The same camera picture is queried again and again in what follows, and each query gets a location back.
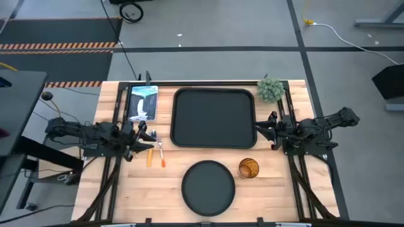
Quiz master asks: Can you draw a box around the amber glass cup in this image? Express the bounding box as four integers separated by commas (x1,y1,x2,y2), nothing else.
238,157,261,179

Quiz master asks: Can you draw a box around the fork with orange handle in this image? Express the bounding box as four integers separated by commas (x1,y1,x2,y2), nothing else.
156,135,167,168

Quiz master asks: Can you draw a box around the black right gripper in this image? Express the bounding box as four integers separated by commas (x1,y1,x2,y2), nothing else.
254,111,296,151

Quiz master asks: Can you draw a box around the long black floor cable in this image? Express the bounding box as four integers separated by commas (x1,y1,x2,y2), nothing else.
100,0,140,81

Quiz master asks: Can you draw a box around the green artificial plant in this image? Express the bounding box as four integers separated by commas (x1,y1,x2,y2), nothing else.
256,78,286,103

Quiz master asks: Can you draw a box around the yellow floor cable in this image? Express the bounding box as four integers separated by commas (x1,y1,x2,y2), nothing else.
300,0,315,26

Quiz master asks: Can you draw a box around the waterfall picture book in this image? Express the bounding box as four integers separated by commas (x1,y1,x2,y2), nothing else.
127,84,159,122

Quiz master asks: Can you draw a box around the white floor cable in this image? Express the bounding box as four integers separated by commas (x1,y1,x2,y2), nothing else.
312,21,404,66

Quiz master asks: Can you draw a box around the black metal rig frame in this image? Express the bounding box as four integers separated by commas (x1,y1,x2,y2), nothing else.
74,79,341,227

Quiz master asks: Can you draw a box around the black desk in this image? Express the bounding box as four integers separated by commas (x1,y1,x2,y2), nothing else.
0,69,49,216

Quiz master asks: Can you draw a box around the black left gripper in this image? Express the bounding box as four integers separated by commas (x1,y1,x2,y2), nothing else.
122,120,157,163

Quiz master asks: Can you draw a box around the black angular stand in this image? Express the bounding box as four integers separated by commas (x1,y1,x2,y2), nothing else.
371,63,404,101

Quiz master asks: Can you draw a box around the black hazard-striped floor mat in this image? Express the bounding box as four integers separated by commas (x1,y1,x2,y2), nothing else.
0,16,124,89

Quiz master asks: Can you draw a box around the black round plate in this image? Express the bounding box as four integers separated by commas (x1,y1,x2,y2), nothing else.
181,160,237,218

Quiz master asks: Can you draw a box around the coiled black cable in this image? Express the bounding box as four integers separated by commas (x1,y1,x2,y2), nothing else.
118,2,145,24

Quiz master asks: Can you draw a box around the black rectangular tray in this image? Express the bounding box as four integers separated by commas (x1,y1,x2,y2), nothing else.
170,87,258,150

